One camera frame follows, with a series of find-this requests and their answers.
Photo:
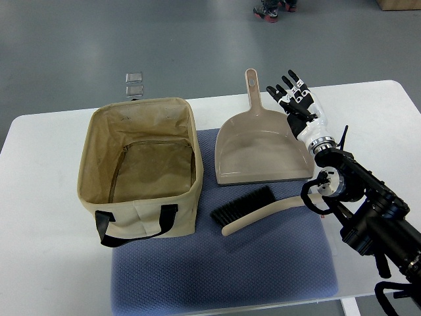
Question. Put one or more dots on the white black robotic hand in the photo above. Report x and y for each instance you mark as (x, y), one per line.
(305, 116)

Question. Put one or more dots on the beige hand broom black bristles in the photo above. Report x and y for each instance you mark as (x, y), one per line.
(251, 208)

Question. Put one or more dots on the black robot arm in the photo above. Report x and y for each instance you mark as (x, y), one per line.
(372, 218)

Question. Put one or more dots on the beige plastic dustpan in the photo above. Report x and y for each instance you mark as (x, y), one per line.
(258, 146)

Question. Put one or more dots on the red black shoes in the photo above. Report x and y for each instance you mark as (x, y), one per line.
(268, 10)

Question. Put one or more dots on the cardboard box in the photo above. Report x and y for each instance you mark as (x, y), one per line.
(399, 5)

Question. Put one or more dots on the blue textured mat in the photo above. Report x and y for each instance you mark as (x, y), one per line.
(284, 257)

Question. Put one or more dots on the upper metal floor plate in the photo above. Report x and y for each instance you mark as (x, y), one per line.
(134, 77)

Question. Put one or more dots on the white table leg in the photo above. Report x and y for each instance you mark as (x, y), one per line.
(350, 307)

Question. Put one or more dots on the beige fabric bag black handles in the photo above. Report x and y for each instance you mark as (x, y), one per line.
(141, 171)

